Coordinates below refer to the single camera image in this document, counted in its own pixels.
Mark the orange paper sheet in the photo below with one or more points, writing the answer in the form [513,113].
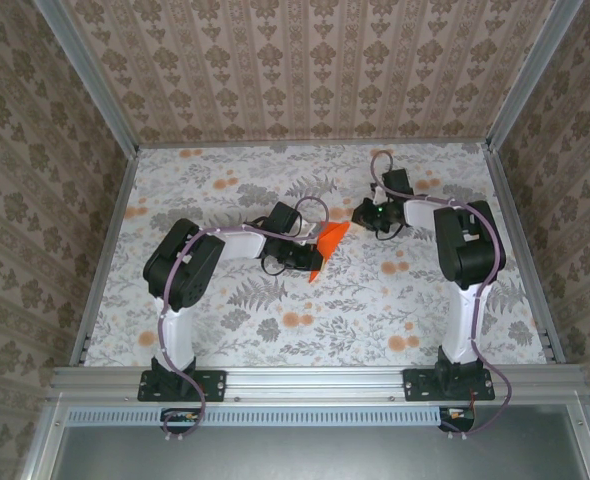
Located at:
[331,239]

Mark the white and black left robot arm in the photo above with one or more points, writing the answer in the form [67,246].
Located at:
[180,270]

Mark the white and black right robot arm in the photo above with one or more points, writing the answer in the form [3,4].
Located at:
[467,250]

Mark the grey metal panel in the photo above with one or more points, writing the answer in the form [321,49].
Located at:
[300,455]

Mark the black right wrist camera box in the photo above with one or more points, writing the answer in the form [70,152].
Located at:
[398,182]

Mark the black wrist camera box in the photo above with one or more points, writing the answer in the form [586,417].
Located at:
[398,182]
[282,217]

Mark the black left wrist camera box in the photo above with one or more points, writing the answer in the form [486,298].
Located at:
[282,217]

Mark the thin aluminium rear rail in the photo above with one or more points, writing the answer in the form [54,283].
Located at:
[300,144]

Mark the long aluminium base rail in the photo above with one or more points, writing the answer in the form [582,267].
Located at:
[315,382]

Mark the aluminium side rail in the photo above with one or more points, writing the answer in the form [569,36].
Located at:
[522,250]
[105,255]

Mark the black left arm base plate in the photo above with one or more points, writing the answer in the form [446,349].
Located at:
[215,385]

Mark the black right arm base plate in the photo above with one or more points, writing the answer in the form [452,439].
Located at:
[420,385]

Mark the aluminium frame post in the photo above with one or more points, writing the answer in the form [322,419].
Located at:
[532,80]
[87,80]

